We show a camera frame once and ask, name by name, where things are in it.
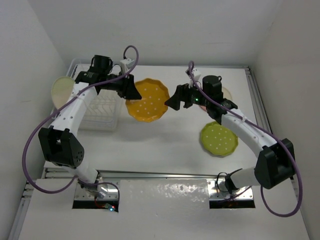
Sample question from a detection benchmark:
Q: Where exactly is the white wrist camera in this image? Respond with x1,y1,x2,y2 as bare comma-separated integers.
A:
119,58,135,75
185,68,201,89

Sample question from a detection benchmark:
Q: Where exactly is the white wire dish rack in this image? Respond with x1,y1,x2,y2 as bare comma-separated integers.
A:
66,58,124,131

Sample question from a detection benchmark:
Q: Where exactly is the small green circuit board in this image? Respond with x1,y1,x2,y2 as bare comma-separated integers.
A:
94,199,116,212

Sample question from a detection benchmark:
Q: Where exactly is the white pink floral plate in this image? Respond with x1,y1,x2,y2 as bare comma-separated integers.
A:
200,87,233,112

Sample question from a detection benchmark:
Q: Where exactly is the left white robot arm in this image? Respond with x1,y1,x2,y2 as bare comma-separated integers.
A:
38,55,142,191

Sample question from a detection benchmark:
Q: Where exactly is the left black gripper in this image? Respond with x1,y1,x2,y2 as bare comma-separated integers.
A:
102,70,142,100

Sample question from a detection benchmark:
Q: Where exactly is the front aluminium frame rail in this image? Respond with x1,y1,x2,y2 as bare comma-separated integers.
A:
43,167,283,180

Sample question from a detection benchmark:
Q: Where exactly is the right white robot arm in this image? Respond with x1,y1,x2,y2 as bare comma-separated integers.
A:
164,75,296,194

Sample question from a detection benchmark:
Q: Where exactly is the cream round plate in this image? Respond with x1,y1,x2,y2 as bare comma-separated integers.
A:
51,76,75,109

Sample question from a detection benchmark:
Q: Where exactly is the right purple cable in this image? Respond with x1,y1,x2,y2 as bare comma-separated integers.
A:
187,60,304,218

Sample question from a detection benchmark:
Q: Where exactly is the purple cable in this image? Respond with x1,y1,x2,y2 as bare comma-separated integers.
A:
21,45,140,212
187,60,304,218

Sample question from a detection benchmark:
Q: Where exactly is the white foreground cover board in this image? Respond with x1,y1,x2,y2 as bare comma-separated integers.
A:
19,180,309,240

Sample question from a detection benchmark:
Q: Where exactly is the green dotted plate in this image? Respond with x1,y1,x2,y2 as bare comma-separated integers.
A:
200,121,239,157

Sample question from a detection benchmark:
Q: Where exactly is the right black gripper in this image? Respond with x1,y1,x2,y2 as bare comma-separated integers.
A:
165,79,211,110

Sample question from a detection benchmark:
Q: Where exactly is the orange dotted plate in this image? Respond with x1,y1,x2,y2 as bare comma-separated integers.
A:
125,78,170,123

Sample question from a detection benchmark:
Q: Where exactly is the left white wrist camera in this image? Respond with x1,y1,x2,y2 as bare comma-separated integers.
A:
119,58,135,75

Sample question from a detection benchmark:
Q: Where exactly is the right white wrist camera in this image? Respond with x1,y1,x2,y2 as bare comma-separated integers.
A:
185,68,201,89

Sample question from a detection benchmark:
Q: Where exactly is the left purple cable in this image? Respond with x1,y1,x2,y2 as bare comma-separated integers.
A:
21,45,140,212

